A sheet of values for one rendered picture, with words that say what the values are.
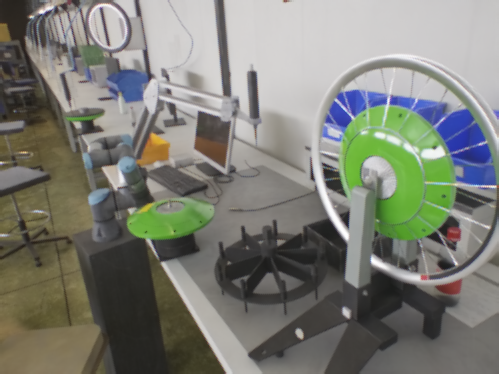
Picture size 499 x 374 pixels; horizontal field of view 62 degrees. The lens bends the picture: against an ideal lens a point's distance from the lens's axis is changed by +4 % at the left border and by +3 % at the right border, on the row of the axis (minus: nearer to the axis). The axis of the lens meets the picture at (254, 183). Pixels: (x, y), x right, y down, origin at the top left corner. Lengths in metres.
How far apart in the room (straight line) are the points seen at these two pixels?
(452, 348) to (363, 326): 0.24
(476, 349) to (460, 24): 0.95
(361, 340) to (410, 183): 0.39
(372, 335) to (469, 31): 0.96
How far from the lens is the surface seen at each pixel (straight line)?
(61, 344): 1.80
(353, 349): 1.04
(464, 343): 1.23
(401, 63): 0.91
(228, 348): 1.15
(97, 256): 1.84
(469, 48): 1.52
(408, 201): 0.93
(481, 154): 1.51
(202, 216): 1.45
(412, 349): 1.18
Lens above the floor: 1.71
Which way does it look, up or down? 22 degrees down
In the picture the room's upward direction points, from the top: 4 degrees counter-clockwise
